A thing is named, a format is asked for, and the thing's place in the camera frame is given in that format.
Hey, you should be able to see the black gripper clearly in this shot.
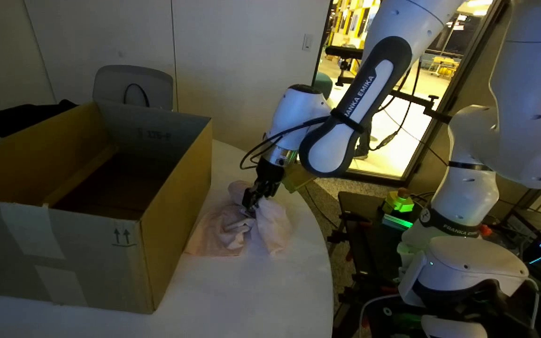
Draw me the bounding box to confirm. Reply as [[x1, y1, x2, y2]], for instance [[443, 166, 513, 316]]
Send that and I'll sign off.
[[242, 158, 287, 217]]

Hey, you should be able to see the pale pink towel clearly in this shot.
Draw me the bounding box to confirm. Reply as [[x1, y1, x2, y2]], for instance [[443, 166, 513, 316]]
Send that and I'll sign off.
[[186, 181, 293, 258]]

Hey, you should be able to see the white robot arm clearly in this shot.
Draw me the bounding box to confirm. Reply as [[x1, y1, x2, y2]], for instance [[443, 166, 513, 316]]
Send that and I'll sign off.
[[242, 0, 541, 338]]

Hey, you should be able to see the brown cardboard box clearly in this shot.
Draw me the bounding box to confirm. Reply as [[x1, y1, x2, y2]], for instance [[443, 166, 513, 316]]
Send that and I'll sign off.
[[0, 104, 212, 314]]

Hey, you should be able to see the black equipment cart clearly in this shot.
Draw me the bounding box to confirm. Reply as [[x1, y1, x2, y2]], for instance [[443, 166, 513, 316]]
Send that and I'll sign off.
[[338, 194, 541, 338]]

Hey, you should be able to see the grey chair back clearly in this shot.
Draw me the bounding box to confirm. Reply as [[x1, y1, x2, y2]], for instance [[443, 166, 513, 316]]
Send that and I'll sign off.
[[92, 65, 173, 112]]

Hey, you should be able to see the black cloth bundle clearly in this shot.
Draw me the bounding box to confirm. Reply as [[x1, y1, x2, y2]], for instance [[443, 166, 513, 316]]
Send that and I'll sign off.
[[0, 100, 75, 138]]

